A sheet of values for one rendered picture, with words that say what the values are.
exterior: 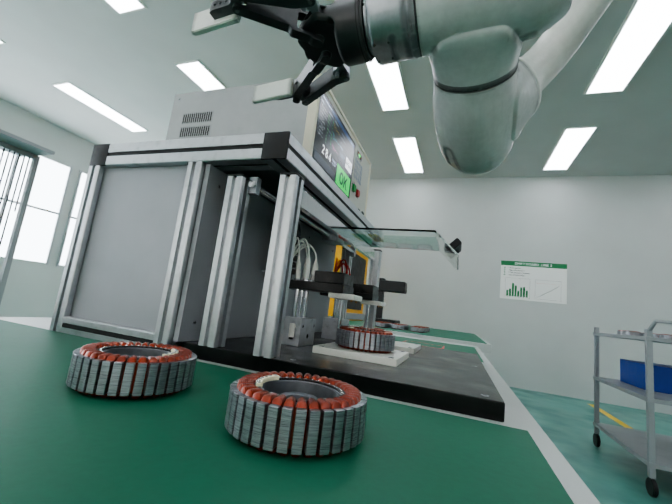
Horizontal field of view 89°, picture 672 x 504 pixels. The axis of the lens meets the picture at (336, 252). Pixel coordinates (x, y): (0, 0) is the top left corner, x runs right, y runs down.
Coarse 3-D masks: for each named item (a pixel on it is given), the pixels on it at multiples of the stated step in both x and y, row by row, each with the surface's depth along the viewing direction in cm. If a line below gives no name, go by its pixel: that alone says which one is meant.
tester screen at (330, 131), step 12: (324, 96) 73; (324, 108) 73; (324, 120) 74; (336, 120) 80; (324, 132) 74; (336, 132) 81; (324, 144) 74; (336, 144) 81; (348, 144) 89; (336, 156) 81; (348, 156) 90; (324, 168) 75; (336, 168) 82
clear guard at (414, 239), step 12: (360, 228) 90; (372, 228) 89; (384, 228) 88; (372, 240) 102; (384, 240) 100; (396, 240) 98; (408, 240) 96; (420, 240) 94; (432, 240) 92; (444, 240) 82; (444, 252) 97; (456, 252) 81; (456, 264) 94
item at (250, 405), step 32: (256, 384) 27; (288, 384) 31; (320, 384) 31; (256, 416) 23; (288, 416) 23; (320, 416) 24; (352, 416) 25; (256, 448) 24; (288, 448) 23; (320, 448) 23
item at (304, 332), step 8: (288, 320) 68; (296, 320) 67; (304, 320) 68; (312, 320) 72; (288, 328) 67; (296, 328) 67; (304, 328) 68; (312, 328) 72; (296, 336) 66; (304, 336) 68; (312, 336) 72; (288, 344) 67; (296, 344) 66; (304, 344) 69; (312, 344) 72
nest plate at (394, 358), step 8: (320, 344) 64; (328, 344) 66; (336, 344) 67; (320, 352) 60; (328, 352) 60; (336, 352) 59; (344, 352) 59; (352, 352) 58; (360, 352) 59; (368, 352) 61; (392, 352) 65; (400, 352) 67; (408, 352) 69; (360, 360) 58; (368, 360) 57; (376, 360) 57; (384, 360) 56; (392, 360) 56; (400, 360) 59
